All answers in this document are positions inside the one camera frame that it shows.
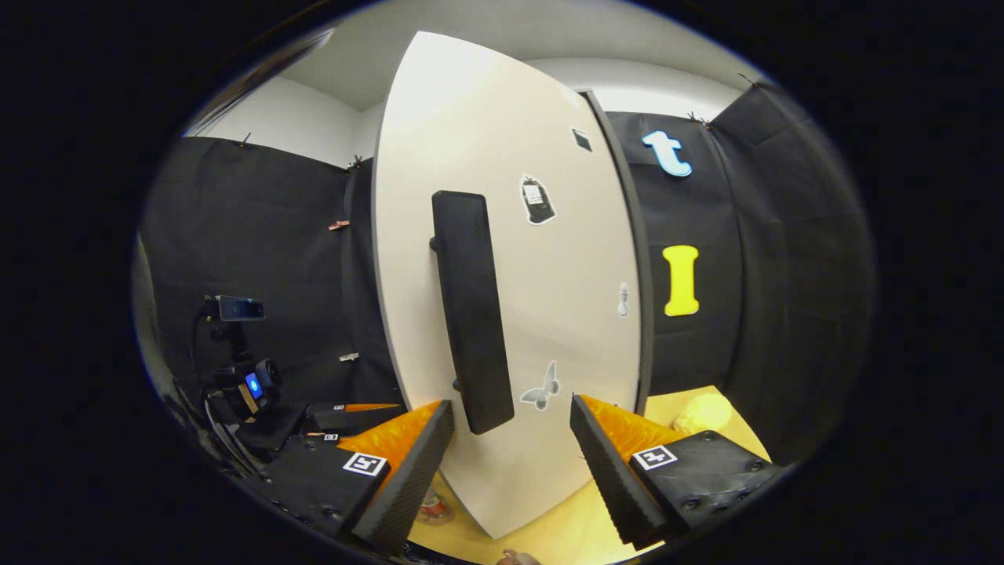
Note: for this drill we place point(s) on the beige cabinet door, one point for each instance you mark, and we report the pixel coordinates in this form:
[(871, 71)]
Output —
[(565, 314)]

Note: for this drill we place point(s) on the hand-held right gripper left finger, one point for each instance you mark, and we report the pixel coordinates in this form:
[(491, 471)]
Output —
[(416, 486)]

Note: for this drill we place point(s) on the yellow lumpy object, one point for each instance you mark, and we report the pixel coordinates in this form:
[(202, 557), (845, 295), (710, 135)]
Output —
[(702, 413)]

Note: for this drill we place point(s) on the black backdrop cloth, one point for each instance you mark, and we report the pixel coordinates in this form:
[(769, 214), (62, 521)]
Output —
[(274, 235)]

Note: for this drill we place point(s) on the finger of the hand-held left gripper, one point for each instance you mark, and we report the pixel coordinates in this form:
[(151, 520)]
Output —
[(337, 417), (302, 439)]

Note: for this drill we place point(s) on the black binder clip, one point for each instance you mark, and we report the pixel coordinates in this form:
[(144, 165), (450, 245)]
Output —
[(357, 162), (245, 140), (698, 119), (747, 78)]

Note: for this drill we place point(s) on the clear plastic bottle red cap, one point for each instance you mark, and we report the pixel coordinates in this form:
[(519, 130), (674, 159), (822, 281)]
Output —
[(434, 502)]

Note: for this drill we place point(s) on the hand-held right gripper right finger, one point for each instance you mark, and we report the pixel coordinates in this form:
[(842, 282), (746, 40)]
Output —
[(608, 486)]

